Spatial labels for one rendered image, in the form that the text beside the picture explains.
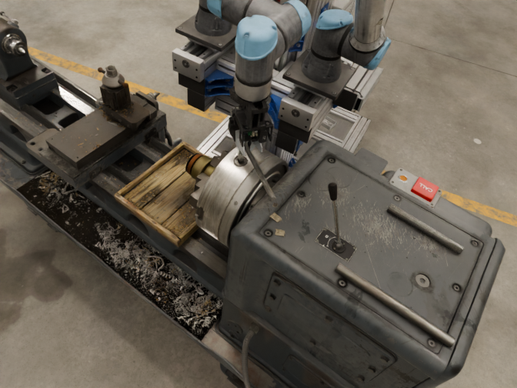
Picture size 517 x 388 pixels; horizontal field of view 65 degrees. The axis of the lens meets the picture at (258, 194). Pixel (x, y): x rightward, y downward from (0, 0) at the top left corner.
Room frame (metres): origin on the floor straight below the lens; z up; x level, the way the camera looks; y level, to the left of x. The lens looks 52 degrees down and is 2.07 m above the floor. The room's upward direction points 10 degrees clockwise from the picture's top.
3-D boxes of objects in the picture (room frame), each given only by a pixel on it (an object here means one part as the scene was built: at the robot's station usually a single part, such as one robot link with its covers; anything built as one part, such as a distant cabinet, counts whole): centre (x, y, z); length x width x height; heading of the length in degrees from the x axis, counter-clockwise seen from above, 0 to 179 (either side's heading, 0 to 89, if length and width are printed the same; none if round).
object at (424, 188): (0.76, -0.45, 1.26); 0.06 x 0.06 x 0.02; 62
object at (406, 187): (0.77, -0.43, 1.23); 0.13 x 0.08 x 0.05; 62
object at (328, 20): (1.37, -0.16, 1.33); 0.13 x 0.12 x 0.14; 63
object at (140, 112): (1.13, 0.56, 0.99); 0.20 x 0.10 x 0.05; 62
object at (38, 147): (1.10, 0.67, 0.90); 0.47 x 0.30 x 0.06; 152
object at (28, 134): (1.06, 0.61, 0.77); 1.55 x 0.34 x 0.19; 62
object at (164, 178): (0.89, 0.28, 0.89); 0.36 x 0.30 x 0.04; 152
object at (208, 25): (1.55, 0.31, 1.21); 0.15 x 0.15 x 0.10
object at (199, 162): (0.84, 0.19, 1.08); 0.09 x 0.09 x 0.09; 63
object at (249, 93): (0.69, 0.05, 1.55); 0.08 x 0.08 x 0.05
